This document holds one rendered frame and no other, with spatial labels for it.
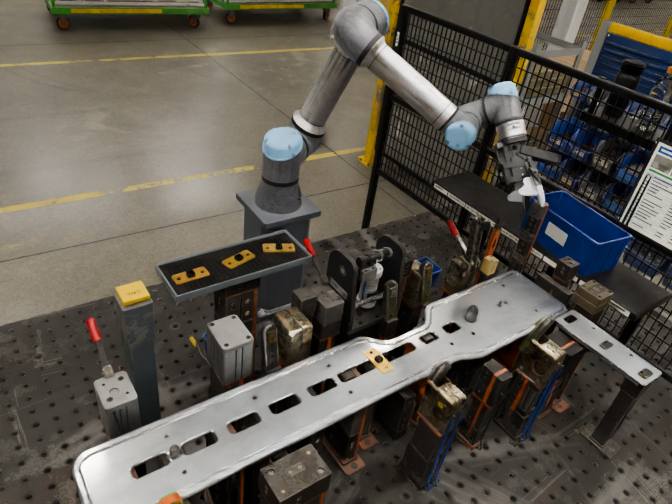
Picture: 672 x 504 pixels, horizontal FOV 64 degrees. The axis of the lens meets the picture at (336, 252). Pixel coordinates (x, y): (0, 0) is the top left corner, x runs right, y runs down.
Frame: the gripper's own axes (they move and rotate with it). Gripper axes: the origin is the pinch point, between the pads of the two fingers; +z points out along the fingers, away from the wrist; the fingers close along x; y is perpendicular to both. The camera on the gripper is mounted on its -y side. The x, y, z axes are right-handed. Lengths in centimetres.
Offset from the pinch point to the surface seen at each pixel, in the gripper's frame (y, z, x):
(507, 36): -58, -108, -171
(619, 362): -13.4, 45.4, -2.9
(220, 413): 86, 30, 33
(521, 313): 6.8, 28.6, -13.2
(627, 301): -27.2, 32.8, -21.9
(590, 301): -14.9, 29.9, -17.7
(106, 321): 136, 6, -22
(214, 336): 85, 13, 30
